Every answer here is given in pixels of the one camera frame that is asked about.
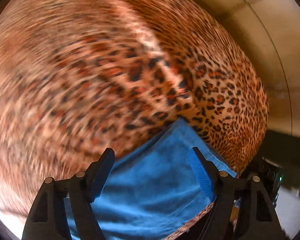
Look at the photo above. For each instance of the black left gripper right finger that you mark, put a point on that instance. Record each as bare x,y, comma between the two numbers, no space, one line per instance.
241,208

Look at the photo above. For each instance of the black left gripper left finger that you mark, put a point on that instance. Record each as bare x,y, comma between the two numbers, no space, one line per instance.
47,217

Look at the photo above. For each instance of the blue denim jeans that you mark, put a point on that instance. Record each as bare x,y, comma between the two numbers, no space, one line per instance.
154,193

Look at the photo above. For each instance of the leopard print bed cover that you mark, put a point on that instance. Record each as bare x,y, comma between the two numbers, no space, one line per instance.
79,76

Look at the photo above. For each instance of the beige wooden wardrobe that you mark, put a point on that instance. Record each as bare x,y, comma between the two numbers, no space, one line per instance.
269,33

